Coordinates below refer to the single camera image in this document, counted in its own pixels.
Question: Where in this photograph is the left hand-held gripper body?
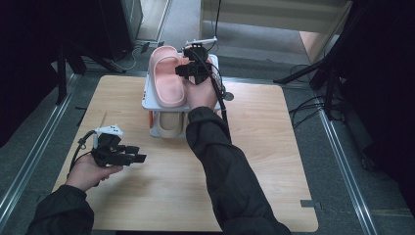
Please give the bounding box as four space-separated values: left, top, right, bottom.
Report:
90 123 132 168

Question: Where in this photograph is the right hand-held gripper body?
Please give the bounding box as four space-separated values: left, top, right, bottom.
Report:
182 36 218 85

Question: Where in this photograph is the pink slipper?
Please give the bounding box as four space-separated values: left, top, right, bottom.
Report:
148 45 188 109

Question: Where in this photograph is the white shoe rack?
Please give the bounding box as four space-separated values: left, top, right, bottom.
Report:
141 52 223 140

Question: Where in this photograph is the beige perforated clog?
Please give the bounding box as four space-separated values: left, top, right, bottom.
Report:
157 111 188 139

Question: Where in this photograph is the person's right hand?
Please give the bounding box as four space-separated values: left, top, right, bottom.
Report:
186 59 219 111

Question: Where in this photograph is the person's left hand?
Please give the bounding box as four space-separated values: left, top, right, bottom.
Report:
66 153 124 193

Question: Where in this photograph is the dark cabinet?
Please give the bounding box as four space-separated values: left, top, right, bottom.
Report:
97 0 145 62

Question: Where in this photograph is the beige wooden cabinet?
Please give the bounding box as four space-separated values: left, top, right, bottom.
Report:
199 0 353 65

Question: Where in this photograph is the black metal stand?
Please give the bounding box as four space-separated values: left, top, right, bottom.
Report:
273 48 348 119
55 40 127 106

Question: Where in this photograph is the black curtain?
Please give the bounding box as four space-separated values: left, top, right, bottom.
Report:
339 0 415 210
0 0 102 148

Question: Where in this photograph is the grey tape strip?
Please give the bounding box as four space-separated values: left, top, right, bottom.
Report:
300 199 323 211

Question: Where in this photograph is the right hand-held gripper cable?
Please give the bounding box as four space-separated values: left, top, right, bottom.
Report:
188 48 233 145

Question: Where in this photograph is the black hanging cable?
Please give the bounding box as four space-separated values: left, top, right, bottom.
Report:
208 0 223 53

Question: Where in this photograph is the metal floor rail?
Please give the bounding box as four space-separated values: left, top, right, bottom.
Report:
0 72 81 223
317 107 380 235

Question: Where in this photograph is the black floor cable bundle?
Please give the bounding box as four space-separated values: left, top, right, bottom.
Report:
288 63 344 130

